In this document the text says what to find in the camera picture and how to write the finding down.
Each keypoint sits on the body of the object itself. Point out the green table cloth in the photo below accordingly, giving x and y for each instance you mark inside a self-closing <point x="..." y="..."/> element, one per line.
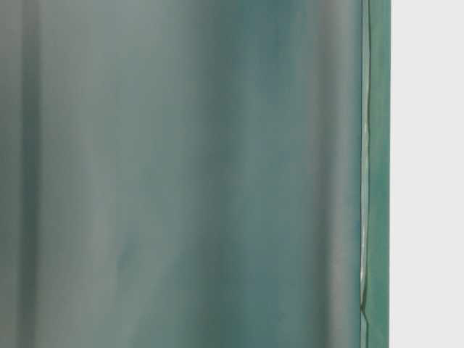
<point x="195" y="173"/>

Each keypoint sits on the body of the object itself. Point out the white rectangular board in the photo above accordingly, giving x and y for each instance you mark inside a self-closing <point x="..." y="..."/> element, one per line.
<point x="426" y="280"/>

